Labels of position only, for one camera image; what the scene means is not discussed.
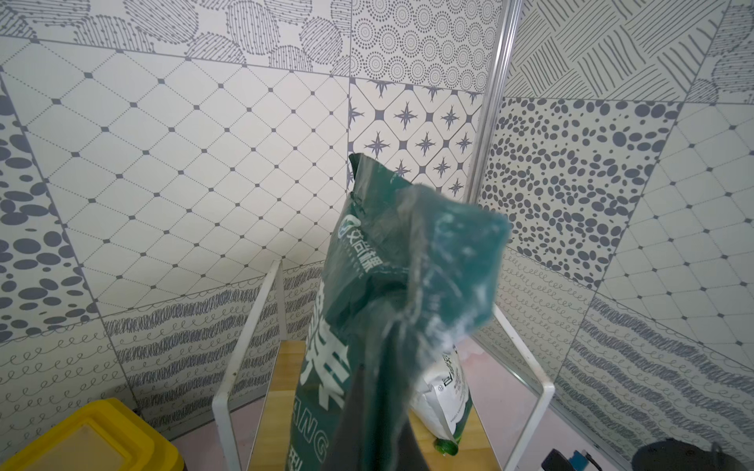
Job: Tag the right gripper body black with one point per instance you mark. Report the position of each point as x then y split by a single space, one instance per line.
674 455

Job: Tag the dark green fertilizer bag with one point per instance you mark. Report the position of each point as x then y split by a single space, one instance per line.
408 274

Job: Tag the white wooden two-tier shelf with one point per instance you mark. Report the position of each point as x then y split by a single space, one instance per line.
273 432

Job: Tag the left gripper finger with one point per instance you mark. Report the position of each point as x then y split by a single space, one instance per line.
373 432

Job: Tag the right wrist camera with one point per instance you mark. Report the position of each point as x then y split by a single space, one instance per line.
556 461

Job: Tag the white green fertilizer bag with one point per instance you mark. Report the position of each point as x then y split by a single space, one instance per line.
442 401

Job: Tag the yellow black toolbox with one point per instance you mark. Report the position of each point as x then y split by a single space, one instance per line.
103 435

